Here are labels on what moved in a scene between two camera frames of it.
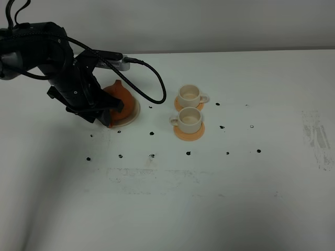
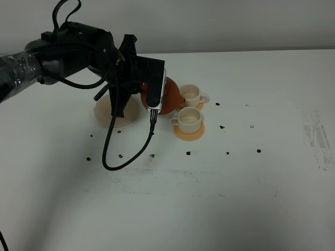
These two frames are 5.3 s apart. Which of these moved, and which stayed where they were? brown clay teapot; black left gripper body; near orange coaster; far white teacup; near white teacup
Moved: brown clay teapot; black left gripper body
Stayed: near orange coaster; near white teacup; far white teacup
